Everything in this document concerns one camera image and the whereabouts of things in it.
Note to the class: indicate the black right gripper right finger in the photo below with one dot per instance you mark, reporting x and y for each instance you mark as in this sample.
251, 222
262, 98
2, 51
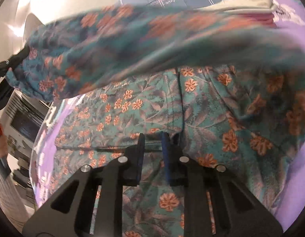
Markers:
216, 203

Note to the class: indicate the beige folded garment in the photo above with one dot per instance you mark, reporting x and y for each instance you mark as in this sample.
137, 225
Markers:
243, 6

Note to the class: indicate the red folded garment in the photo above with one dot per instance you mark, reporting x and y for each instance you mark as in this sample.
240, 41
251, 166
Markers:
266, 19

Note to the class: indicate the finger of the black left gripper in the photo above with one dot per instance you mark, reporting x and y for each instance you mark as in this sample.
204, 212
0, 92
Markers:
14, 60

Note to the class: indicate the teal floral shirt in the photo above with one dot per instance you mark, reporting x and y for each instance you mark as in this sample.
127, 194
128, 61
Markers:
182, 91

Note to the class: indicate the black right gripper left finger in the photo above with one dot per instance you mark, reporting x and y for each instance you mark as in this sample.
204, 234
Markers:
68, 212

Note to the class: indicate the purple floral bed sheet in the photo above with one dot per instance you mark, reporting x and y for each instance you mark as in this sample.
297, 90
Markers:
295, 172

